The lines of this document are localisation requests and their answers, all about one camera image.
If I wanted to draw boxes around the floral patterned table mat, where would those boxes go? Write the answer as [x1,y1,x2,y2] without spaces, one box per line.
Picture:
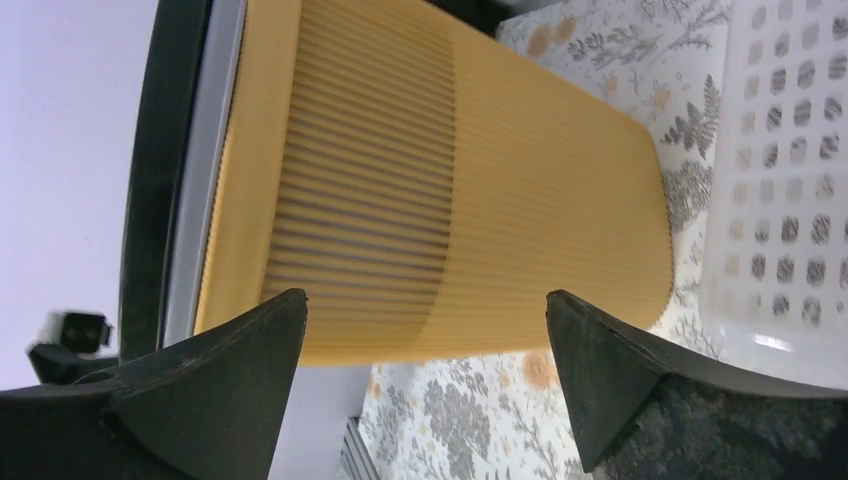
[359,1,731,479]

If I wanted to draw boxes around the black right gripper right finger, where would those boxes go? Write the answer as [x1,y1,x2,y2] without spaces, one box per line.
[546,290,847,479]

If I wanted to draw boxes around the black bucket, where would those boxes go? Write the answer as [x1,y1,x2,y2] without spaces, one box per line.
[118,1,213,362]

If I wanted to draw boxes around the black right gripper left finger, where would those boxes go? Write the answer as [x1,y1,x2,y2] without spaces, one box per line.
[1,289,307,479]

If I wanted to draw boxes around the white mesh plastic basket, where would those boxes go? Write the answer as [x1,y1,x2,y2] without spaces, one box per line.
[699,1,847,389]

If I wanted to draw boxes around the grey plastic bucket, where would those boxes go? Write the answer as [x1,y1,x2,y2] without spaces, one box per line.
[160,1,247,348]

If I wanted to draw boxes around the yellow plastic waste bin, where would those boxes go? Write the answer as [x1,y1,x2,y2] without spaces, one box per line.
[191,1,673,365]

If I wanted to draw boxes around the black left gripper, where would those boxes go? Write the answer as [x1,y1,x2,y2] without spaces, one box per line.
[27,344,118,385]

